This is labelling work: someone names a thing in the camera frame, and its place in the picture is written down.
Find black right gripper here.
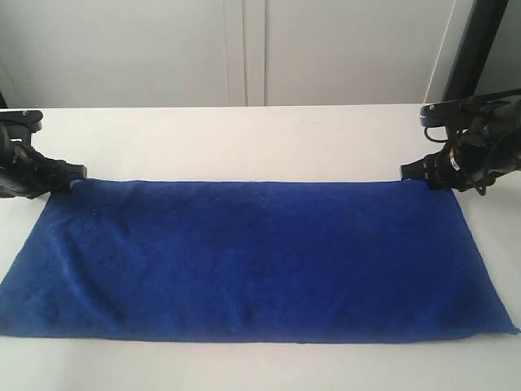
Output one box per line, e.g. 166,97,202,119
400,119,520,196

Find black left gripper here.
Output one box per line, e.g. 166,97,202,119
1,125,86,199

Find blue towel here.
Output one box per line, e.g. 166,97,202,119
1,179,519,344

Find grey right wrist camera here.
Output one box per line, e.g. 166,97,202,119
419,89,520,129

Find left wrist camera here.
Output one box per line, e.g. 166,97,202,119
1,110,43,133

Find dark vertical post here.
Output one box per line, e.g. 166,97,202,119
442,0,509,100

